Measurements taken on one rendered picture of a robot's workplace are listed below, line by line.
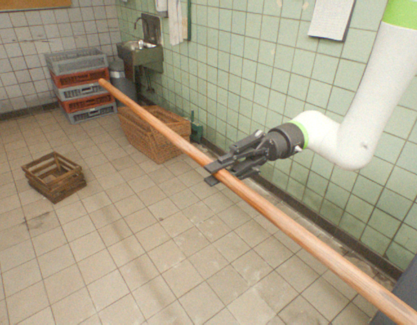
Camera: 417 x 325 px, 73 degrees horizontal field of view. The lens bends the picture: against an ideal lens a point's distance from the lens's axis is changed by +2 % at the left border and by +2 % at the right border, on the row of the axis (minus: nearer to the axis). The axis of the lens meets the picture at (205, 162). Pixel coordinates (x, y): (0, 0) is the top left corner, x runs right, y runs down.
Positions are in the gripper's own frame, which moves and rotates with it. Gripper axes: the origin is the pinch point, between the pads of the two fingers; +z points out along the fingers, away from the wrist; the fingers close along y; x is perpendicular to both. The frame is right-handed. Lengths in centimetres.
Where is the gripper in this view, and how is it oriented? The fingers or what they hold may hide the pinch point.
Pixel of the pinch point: (218, 171)
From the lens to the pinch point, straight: 67.2
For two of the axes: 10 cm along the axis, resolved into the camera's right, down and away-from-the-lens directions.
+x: -5.9, -4.6, 6.6
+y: 0.1, 8.2, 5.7
